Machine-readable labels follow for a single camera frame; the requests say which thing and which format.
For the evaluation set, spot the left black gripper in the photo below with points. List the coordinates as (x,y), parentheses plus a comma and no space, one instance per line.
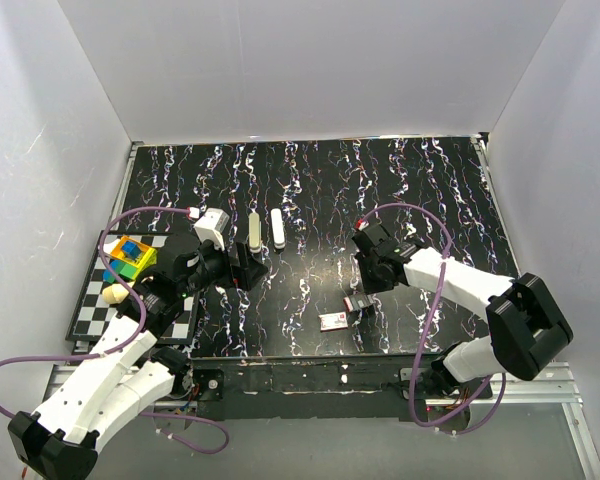
(244,270)

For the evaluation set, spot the beige stapler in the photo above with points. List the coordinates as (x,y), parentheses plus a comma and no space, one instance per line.
(254,234)

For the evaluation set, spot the checkered board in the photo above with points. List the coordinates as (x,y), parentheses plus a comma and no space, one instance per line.
(92,314)

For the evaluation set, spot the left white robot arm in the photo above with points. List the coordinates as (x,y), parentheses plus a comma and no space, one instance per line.
(63,437)

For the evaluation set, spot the white stapler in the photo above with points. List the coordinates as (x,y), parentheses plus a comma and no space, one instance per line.
(277,227)

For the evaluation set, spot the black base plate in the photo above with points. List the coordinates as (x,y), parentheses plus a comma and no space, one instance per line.
(301,387)

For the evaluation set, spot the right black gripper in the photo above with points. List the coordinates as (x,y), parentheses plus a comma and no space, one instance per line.
(369,285)

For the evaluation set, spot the beige wooden peg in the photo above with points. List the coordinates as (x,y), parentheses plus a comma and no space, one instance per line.
(115,294)

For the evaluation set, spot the colourful toy block stack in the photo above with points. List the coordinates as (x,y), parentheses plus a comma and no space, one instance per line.
(127,256)

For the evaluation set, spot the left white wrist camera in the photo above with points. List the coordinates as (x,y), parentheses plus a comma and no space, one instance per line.
(210,227)

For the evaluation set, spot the staple box tray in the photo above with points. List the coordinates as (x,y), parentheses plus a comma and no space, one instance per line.
(357,302)

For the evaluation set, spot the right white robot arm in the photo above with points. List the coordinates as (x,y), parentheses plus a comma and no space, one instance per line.
(527,329)

